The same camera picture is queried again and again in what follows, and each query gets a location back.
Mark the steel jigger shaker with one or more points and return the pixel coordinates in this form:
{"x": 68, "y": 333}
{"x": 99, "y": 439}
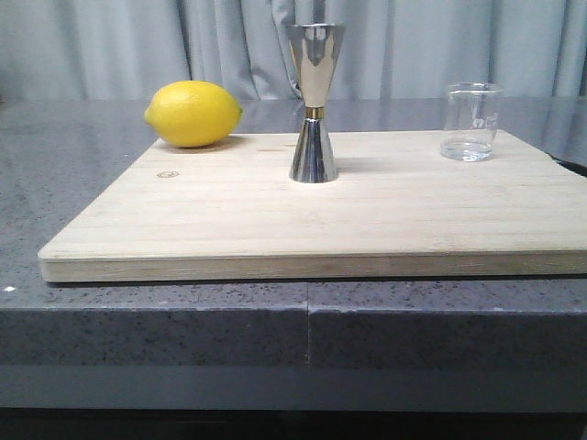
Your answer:
{"x": 315, "y": 49}

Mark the glass measuring beaker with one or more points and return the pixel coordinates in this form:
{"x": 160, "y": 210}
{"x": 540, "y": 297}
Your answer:
{"x": 471, "y": 120}

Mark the wooden cutting board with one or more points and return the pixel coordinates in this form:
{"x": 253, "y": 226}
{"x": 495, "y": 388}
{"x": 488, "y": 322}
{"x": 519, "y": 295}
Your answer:
{"x": 397, "y": 209}

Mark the yellow lemon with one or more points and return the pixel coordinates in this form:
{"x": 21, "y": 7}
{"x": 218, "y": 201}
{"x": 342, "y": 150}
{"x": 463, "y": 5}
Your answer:
{"x": 190, "y": 114}

